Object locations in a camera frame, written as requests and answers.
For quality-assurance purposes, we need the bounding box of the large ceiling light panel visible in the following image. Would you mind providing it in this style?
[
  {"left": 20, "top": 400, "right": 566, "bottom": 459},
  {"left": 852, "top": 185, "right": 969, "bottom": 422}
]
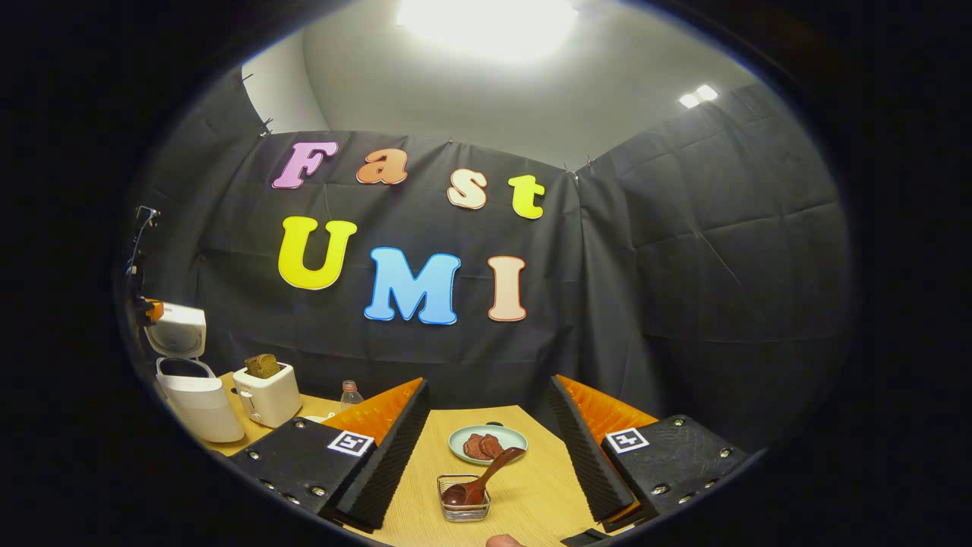
[{"left": 395, "top": 0, "right": 582, "bottom": 65}]

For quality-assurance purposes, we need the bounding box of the white rice cooker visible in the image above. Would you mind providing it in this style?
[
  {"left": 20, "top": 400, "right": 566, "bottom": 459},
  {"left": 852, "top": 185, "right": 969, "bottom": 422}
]
[{"left": 143, "top": 302, "right": 246, "bottom": 444}]

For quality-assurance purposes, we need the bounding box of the brown wooden spoon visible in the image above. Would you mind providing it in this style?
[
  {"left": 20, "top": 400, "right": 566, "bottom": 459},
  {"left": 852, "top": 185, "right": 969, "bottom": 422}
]
[{"left": 441, "top": 446, "right": 527, "bottom": 509}]

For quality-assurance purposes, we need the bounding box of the black backdrop cloth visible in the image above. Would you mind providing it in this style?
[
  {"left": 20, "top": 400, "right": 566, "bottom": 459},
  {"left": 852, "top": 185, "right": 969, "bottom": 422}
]
[{"left": 125, "top": 68, "right": 855, "bottom": 457}]

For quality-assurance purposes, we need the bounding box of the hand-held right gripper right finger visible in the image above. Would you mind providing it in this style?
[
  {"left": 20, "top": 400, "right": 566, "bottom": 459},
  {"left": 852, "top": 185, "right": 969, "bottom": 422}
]
[{"left": 548, "top": 374, "right": 750, "bottom": 533}]

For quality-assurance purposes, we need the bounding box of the pale green plate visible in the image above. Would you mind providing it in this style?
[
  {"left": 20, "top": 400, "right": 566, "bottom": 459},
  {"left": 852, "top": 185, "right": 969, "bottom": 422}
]
[{"left": 447, "top": 423, "right": 529, "bottom": 466}]

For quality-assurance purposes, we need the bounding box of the metal wire chopstick holder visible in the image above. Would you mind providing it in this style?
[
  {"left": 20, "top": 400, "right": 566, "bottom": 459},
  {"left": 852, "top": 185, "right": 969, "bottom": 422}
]
[{"left": 437, "top": 473, "right": 493, "bottom": 523}]

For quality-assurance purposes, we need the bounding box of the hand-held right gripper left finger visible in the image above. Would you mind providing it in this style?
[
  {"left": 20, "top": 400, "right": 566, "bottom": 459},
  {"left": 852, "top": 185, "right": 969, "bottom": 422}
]
[{"left": 226, "top": 378, "right": 432, "bottom": 532}]

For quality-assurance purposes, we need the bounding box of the white toaster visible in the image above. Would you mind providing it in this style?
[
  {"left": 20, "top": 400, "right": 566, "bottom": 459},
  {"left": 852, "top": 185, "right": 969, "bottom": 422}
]
[{"left": 232, "top": 362, "right": 303, "bottom": 429}]

